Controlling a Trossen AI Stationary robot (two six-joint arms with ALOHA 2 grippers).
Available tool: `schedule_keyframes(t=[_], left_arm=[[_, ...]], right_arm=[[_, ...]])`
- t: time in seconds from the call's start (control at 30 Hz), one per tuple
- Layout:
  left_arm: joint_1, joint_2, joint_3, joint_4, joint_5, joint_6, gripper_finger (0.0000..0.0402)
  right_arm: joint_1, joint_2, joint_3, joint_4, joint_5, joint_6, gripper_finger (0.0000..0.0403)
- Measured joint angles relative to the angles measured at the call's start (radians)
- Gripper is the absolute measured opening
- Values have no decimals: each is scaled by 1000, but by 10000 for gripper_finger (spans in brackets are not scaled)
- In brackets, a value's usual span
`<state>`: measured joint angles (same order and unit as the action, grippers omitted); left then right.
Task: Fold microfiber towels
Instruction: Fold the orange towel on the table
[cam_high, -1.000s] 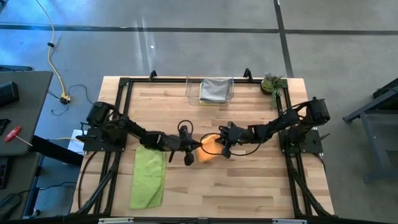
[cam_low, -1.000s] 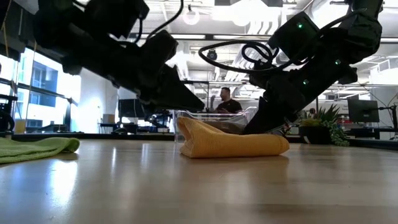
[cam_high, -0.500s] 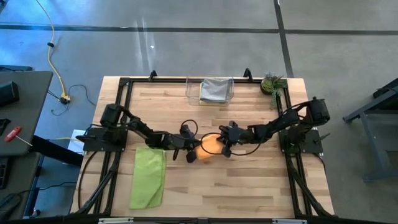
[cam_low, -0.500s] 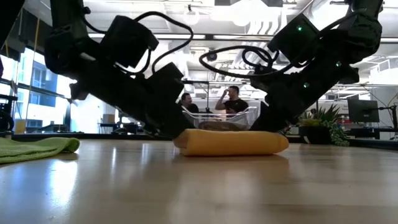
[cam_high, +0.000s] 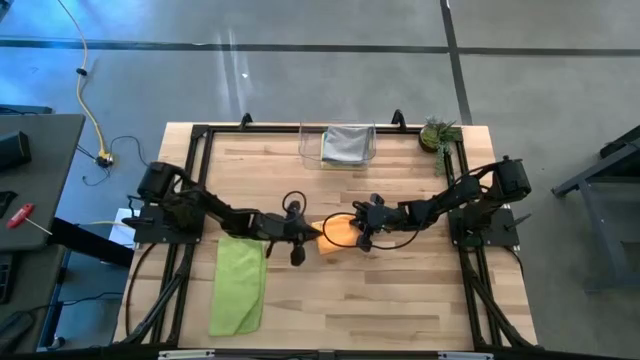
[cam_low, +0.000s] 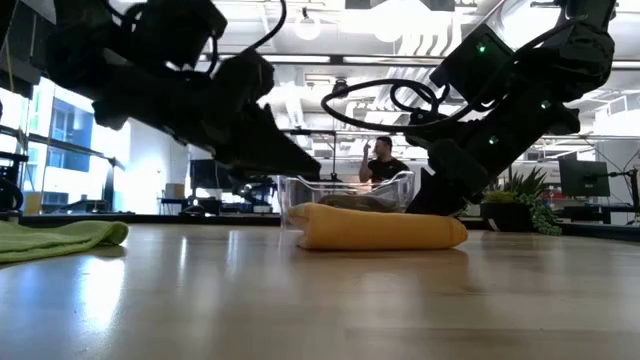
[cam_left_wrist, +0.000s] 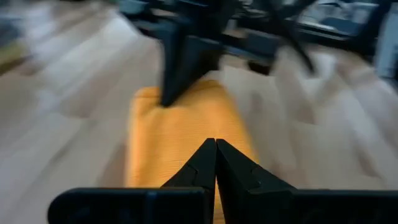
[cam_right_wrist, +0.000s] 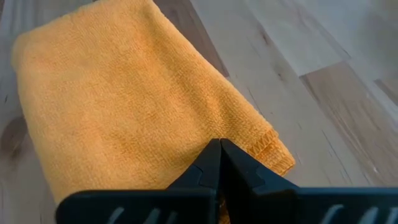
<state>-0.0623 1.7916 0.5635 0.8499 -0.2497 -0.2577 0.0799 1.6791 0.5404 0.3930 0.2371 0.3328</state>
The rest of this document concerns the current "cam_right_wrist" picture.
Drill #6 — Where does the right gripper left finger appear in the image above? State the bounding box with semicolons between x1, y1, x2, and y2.
55;138;222;224

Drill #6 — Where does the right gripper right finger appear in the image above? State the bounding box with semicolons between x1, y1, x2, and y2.
221;138;398;224

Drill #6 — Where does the orange microfiber towel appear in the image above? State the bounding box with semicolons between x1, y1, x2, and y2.
11;0;296;224

